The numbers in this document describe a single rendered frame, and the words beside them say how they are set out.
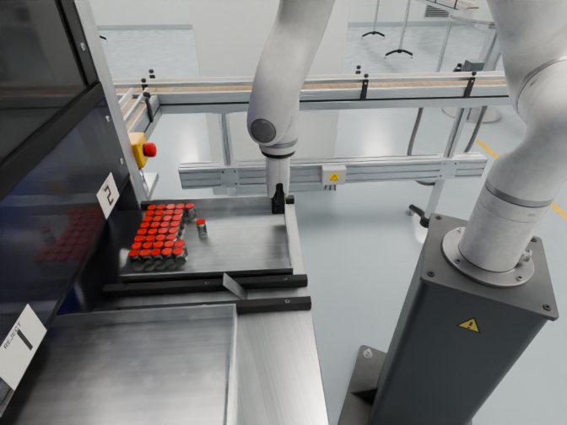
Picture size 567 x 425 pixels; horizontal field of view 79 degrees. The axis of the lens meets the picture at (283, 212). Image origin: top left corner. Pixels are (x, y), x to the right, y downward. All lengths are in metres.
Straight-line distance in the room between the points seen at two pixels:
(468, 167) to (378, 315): 0.92
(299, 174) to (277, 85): 1.22
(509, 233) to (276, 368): 0.52
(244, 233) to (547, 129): 0.60
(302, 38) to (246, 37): 1.53
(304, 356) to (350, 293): 1.27
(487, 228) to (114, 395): 0.74
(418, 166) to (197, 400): 1.62
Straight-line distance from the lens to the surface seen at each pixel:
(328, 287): 1.89
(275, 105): 0.60
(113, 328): 0.72
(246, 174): 1.78
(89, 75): 0.80
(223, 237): 0.83
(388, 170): 1.90
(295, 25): 0.64
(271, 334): 0.65
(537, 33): 0.68
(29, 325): 0.59
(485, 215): 0.81
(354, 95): 1.65
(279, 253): 0.78
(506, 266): 0.88
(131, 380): 0.65
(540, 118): 0.67
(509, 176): 0.76
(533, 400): 1.85
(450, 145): 1.99
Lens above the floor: 1.43
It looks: 37 degrees down
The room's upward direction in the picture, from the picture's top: straight up
